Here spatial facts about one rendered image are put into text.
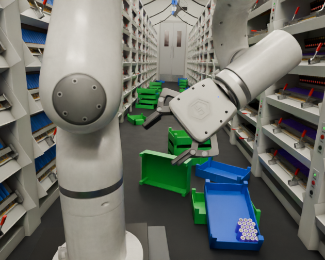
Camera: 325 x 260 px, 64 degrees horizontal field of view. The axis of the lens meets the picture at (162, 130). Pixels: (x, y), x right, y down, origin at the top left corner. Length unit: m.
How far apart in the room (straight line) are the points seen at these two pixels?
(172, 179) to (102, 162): 1.14
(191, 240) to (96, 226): 0.74
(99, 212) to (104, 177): 0.07
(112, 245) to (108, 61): 0.34
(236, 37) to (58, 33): 0.37
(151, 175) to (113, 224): 1.13
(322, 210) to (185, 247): 0.55
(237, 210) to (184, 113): 0.87
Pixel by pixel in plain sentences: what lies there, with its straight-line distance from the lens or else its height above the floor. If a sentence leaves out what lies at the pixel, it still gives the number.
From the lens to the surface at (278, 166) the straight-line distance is 1.62.
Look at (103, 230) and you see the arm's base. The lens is 0.52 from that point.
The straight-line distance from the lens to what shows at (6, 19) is 1.10.
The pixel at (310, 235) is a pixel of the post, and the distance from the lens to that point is 1.27.
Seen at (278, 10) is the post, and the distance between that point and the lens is 1.75.
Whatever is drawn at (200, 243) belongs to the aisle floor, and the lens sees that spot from 1.19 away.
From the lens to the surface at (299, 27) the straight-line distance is 1.45.
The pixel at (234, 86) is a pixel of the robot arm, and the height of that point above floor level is 0.69.
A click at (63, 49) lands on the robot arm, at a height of 0.74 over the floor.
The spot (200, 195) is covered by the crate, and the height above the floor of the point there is 0.04.
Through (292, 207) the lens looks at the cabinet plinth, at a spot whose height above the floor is 0.05.
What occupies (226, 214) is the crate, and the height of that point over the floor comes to 0.07.
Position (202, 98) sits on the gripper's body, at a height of 0.66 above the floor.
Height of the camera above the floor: 0.73
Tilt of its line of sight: 15 degrees down
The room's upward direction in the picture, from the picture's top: 2 degrees clockwise
